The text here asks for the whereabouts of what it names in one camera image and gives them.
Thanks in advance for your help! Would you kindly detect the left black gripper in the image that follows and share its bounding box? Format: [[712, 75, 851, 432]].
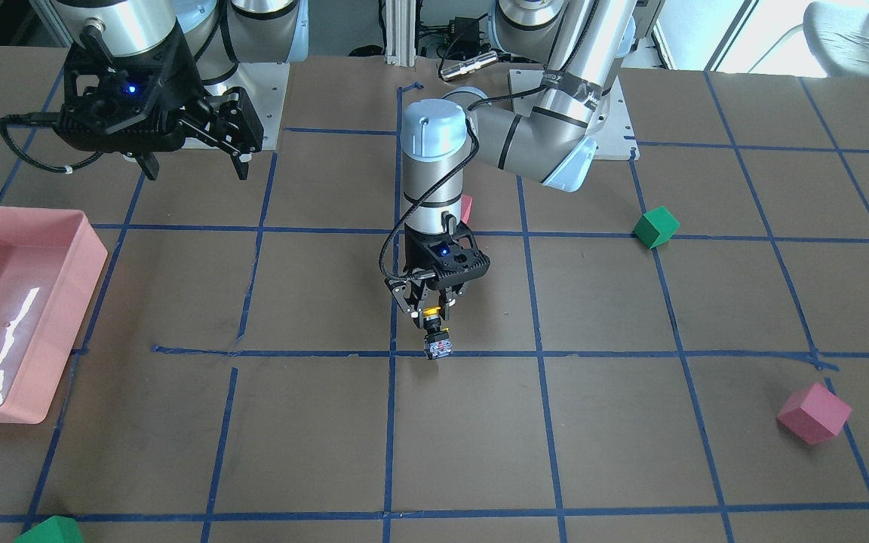
[[384, 271, 473, 329]]

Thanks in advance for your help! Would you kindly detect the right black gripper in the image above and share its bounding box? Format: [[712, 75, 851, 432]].
[[132, 87, 263, 181]]

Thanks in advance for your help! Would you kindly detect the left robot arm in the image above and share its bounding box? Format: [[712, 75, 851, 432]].
[[379, 1, 637, 333]]

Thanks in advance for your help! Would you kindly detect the pink cube centre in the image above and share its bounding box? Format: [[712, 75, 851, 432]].
[[461, 195, 474, 224]]

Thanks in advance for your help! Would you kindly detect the pink cube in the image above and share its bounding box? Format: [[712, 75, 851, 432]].
[[776, 384, 853, 446], [461, 195, 474, 224]]

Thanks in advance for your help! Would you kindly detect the pink plastic bin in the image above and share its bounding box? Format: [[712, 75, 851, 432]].
[[0, 207, 107, 424]]

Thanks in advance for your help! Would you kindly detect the green cube front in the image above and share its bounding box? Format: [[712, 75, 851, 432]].
[[631, 206, 680, 250]]

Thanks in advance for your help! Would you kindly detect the green cube near bin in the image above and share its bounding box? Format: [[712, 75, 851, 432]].
[[14, 516, 85, 543]]

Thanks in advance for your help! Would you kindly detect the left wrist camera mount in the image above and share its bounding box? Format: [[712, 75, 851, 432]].
[[404, 222, 490, 291]]

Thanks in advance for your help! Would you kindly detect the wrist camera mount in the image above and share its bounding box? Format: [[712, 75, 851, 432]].
[[404, 222, 490, 291], [53, 22, 204, 154]]

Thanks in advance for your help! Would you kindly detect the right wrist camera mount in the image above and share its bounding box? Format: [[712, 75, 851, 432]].
[[53, 22, 204, 154]]

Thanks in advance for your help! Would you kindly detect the aluminium frame post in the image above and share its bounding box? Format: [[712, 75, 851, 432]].
[[380, 0, 418, 68]]

